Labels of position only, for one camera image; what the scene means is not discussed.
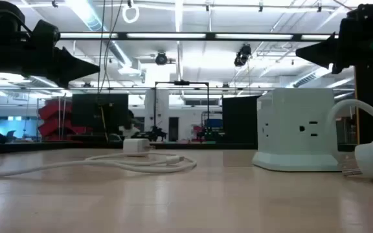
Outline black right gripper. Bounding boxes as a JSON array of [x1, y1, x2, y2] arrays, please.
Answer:
[[295, 30, 373, 74]]

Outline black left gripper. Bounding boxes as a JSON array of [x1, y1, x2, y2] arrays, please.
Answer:
[[0, 30, 101, 89]]

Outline white cube power strip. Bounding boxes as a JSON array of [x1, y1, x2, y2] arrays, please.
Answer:
[[252, 87, 343, 172]]

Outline white USB charger block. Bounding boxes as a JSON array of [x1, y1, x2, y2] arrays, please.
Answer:
[[122, 138, 155, 157]]

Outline white USB cable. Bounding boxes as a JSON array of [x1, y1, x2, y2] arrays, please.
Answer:
[[0, 151, 198, 179]]

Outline black screen panel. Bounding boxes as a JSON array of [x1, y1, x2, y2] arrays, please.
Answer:
[[72, 93, 129, 135]]

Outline red stacked bins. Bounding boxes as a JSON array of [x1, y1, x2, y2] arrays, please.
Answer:
[[38, 98, 93, 142]]

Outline black hanging spot lamp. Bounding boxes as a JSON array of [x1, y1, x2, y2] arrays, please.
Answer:
[[234, 43, 252, 67]]

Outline person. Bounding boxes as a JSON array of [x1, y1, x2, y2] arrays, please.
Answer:
[[119, 109, 142, 139]]

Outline round black ceiling lamp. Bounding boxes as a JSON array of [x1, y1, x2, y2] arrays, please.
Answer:
[[155, 51, 168, 65]]

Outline black upright board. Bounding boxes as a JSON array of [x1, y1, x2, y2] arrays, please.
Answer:
[[221, 96, 258, 146]]

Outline small blue storage box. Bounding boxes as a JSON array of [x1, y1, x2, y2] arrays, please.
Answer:
[[205, 118, 223, 129]]

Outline black hanging cables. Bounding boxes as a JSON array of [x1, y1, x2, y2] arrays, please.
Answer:
[[96, 0, 123, 95]]

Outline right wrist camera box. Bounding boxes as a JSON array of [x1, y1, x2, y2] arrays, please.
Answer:
[[339, 9, 370, 35]]

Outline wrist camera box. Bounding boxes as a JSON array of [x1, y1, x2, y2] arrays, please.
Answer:
[[32, 19, 61, 46], [339, 9, 370, 35]]

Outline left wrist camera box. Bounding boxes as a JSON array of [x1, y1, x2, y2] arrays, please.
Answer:
[[32, 19, 61, 46]]

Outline thick white power cord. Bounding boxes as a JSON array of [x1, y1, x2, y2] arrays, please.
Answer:
[[324, 98, 373, 162]]

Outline white hanging cable ring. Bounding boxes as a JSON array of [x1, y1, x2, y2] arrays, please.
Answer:
[[122, 3, 141, 24]]

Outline black table frame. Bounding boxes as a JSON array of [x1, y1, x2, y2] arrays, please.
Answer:
[[0, 124, 357, 155]]

